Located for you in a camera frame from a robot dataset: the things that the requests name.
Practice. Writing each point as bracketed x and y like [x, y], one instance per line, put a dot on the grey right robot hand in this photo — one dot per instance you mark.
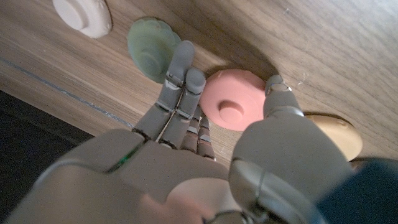
[161, 174]

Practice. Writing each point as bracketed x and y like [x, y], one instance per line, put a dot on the salmon pink toy disk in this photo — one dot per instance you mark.
[230, 96]

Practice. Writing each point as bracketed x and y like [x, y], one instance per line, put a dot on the green toy disk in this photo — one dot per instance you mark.
[149, 46]

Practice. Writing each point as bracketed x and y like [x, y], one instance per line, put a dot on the pale pink toy disk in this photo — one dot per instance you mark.
[77, 15]

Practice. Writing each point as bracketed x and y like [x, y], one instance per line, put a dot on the large tan toy disk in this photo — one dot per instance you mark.
[339, 137]

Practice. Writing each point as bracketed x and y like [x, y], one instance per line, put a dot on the black backdrop cloth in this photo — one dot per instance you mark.
[25, 140]

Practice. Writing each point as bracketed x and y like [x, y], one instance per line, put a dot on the blue wrist mount block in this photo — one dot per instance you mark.
[363, 193]

